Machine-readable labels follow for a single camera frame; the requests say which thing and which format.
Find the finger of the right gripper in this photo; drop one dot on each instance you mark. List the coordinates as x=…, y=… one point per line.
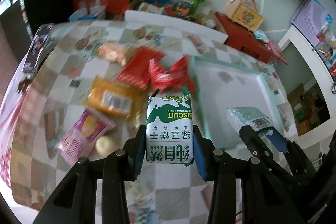
x=267, y=142

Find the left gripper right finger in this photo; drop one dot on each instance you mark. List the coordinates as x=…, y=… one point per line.
x=270, y=194

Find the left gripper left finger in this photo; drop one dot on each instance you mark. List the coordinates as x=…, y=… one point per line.
x=74, y=199

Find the mint green snack packet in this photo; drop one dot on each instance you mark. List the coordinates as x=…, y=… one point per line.
x=248, y=116

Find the pink swiss roll packet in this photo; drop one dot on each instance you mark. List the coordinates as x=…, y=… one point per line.
x=81, y=138

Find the small round white mochi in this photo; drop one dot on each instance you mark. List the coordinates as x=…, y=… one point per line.
x=105, y=146

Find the green white biscuit packet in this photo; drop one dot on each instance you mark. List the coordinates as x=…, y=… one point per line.
x=169, y=129

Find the red candy-wrap snack bag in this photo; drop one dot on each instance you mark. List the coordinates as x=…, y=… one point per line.
x=175, y=78

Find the yellow cake packet with barcode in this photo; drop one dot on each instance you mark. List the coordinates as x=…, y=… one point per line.
x=115, y=98

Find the red patterned packet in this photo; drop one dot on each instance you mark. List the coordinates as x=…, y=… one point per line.
x=136, y=72

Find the beige orange bread packet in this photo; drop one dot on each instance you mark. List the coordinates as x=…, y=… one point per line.
x=115, y=52

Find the white teal-rimmed tray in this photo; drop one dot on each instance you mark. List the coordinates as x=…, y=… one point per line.
x=221, y=85

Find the large red gift box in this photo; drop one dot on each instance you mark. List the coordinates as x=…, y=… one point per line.
x=244, y=41

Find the blue tissue pack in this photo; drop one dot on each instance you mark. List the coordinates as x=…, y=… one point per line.
x=260, y=35

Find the white shelf desk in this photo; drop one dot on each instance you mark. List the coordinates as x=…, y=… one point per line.
x=322, y=134

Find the purple perforated organizer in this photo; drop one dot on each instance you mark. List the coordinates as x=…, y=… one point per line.
x=310, y=19

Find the wooden handbag gift box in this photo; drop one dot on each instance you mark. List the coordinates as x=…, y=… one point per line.
x=245, y=13

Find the toy clutter pile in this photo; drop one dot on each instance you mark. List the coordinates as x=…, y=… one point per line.
x=181, y=10

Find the green dumbbell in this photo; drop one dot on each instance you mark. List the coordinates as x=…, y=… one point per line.
x=195, y=5

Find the smartphone on stand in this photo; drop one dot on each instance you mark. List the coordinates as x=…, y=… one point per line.
x=37, y=47

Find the clear acrylic box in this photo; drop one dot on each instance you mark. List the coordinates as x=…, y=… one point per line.
x=90, y=10

